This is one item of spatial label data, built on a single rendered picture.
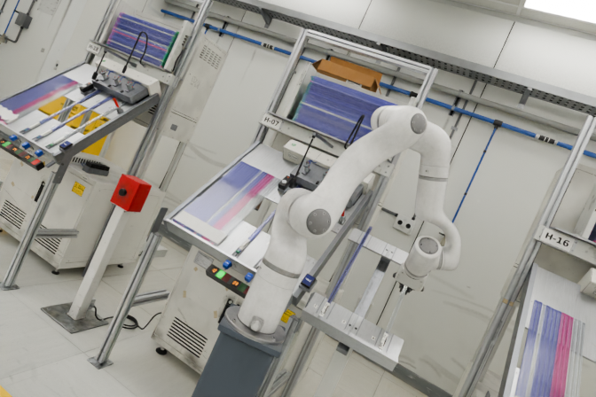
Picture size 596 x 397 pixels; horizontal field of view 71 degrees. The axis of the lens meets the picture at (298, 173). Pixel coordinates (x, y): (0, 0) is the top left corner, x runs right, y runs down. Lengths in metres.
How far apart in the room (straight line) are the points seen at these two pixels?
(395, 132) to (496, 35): 2.75
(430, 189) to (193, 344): 1.44
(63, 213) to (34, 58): 3.69
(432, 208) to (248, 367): 0.71
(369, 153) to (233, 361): 0.68
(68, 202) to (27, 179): 0.38
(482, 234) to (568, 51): 1.54
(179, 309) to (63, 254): 0.85
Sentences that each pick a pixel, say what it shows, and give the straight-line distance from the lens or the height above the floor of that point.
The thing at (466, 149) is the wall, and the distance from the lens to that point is 3.57.
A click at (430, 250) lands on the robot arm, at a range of 1.38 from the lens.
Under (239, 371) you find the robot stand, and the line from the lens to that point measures 1.26.
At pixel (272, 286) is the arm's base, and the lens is 1.19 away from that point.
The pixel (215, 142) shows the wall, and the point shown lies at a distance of 4.19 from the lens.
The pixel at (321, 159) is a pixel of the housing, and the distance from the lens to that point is 2.10.
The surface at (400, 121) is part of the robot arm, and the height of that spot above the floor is 1.41.
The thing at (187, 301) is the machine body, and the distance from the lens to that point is 2.26.
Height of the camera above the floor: 1.17
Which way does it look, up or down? 1 degrees down
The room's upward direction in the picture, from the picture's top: 24 degrees clockwise
